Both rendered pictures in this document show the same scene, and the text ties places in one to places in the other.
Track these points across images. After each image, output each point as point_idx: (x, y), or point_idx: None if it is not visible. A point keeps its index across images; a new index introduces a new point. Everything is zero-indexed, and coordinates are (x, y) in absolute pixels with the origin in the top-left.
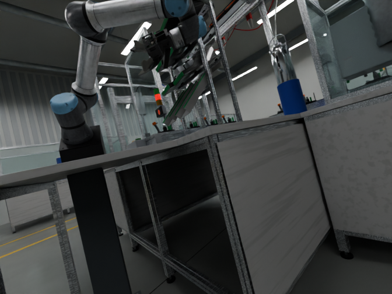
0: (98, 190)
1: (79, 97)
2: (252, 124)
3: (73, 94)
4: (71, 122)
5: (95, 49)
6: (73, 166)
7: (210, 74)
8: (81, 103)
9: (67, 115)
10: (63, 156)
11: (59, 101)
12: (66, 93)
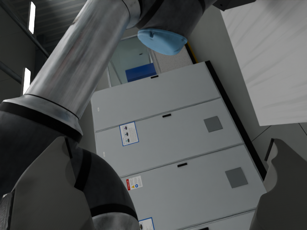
0: None
1: (148, 19)
2: None
3: (147, 35)
4: (197, 23)
5: (77, 102)
6: None
7: None
8: (161, 14)
9: (189, 35)
10: (235, 5)
11: (165, 51)
12: (142, 38)
